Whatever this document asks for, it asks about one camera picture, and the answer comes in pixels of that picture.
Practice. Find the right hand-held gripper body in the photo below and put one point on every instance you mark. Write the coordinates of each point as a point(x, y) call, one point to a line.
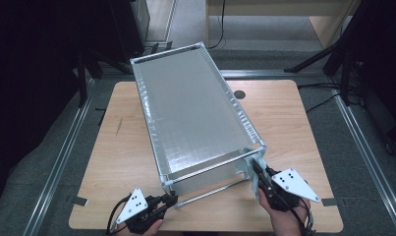
point(294, 185)

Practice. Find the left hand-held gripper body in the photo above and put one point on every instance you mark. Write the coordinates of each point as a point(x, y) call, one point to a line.
point(135, 205)

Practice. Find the metal rack with grey shelves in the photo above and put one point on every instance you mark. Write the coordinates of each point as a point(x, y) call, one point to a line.
point(192, 114)

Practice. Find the person's left hand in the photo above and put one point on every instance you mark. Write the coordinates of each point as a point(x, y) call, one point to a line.
point(149, 231)

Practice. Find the person's right hand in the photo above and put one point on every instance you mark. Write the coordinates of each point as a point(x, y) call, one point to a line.
point(287, 223)

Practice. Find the grey tape piece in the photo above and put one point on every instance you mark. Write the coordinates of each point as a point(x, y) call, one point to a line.
point(77, 201)
point(329, 202)

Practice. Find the round dark table grommet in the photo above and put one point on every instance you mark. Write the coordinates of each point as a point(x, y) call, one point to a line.
point(239, 94)

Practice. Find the black tripod stand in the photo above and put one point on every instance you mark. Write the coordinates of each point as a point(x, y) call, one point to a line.
point(316, 55)

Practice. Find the black metal stand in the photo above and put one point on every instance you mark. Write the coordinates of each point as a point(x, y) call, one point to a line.
point(82, 85)

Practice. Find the small black floor block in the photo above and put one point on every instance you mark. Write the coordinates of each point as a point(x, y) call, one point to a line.
point(155, 47)
point(168, 45)

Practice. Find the light wooden desk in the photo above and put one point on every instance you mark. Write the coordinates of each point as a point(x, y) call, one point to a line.
point(267, 8)

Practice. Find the dark computer tower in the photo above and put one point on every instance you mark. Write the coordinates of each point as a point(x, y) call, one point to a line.
point(130, 26)

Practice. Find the aluminium floor rail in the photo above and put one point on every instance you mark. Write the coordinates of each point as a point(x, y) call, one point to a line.
point(284, 73)
point(365, 147)
point(60, 164)

